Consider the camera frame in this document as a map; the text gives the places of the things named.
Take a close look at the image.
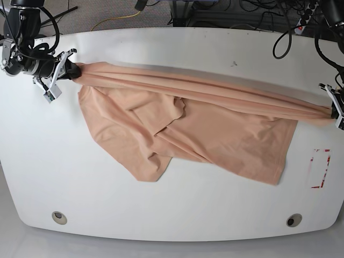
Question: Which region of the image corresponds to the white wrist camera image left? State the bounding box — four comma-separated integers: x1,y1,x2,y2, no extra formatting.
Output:
44,52,68,103

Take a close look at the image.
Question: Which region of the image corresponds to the yellow cable on floor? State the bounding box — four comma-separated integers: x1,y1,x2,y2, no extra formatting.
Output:
91,10,140,32

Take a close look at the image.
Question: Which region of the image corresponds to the left table cable grommet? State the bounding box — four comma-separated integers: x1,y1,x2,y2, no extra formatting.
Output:
52,211,67,225

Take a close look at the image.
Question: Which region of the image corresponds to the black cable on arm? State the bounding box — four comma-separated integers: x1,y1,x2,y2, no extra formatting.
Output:
273,0,304,60
25,5,61,59

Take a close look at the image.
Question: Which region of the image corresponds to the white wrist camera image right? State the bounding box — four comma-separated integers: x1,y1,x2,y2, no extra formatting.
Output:
325,85,343,130

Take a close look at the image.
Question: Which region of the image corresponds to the black equipment base on floor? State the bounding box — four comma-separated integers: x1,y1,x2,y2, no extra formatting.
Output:
169,0,242,27

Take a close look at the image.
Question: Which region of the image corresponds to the table cable grommet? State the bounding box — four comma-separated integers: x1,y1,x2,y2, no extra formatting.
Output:
286,213,303,227
52,211,67,225

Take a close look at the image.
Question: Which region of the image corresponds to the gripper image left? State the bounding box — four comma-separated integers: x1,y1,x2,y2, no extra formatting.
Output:
25,48,82,81

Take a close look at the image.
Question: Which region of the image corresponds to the white power strip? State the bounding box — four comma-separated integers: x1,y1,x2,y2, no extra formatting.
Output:
294,0,319,35

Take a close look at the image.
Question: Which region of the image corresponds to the right table cable grommet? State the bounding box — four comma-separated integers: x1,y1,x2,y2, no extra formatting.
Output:
286,213,303,227

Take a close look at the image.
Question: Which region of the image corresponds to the black tripod stand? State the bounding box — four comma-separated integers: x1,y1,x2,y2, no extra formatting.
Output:
41,6,78,27

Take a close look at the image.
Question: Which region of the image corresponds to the peach T-shirt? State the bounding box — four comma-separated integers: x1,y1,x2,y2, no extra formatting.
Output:
75,62,333,185

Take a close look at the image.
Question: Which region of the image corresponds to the red tape rectangle marking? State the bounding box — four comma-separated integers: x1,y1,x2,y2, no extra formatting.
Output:
307,149,331,189

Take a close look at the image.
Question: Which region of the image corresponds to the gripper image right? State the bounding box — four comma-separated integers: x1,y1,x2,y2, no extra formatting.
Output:
319,83,343,120

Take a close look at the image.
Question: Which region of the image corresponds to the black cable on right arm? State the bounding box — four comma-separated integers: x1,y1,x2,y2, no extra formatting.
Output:
25,5,61,59

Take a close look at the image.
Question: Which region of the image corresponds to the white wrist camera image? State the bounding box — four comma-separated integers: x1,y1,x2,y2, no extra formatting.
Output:
325,85,343,130
44,52,68,103

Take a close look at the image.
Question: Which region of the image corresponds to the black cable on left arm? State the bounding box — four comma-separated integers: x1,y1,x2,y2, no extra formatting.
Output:
273,0,304,60

